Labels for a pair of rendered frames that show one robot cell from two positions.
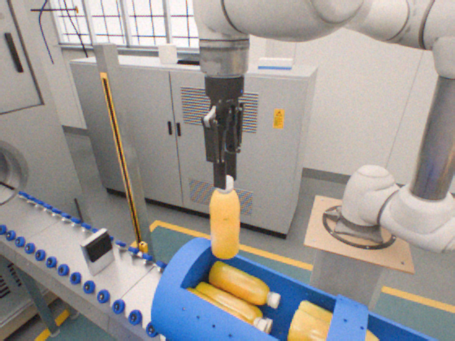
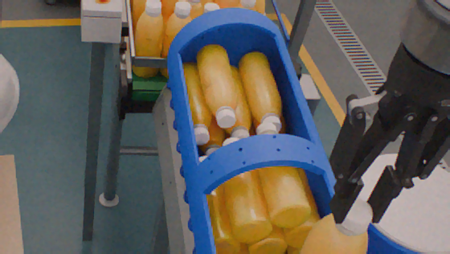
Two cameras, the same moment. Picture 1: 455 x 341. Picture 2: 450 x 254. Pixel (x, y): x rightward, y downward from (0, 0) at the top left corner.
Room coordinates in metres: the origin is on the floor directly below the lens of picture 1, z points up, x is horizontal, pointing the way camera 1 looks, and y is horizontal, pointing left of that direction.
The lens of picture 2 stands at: (1.03, 0.20, 1.98)
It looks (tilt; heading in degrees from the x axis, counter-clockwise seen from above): 46 degrees down; 225
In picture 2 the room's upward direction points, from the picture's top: 12 degrees clockwise
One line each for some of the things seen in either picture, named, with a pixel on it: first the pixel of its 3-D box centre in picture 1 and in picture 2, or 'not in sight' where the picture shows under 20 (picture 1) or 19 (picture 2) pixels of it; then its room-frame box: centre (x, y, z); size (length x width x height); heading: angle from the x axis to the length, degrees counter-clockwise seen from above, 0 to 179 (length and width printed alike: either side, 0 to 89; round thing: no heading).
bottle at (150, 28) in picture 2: not in sight; (149, 41); (0.18, -0.85, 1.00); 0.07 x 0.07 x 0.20
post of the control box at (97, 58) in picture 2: not in sight; (92, 147); (0.25, -0.98, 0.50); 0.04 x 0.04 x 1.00; 60
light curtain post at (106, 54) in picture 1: (140, 222); not in sight; (1.13, 0.46, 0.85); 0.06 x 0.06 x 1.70; 60
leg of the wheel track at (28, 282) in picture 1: (38, 302); not in sight; (1.06, 1.13, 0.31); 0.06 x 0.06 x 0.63; 60
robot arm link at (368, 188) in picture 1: (369, 193); not in sight; (0.92, -0.55, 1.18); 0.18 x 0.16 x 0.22; 32
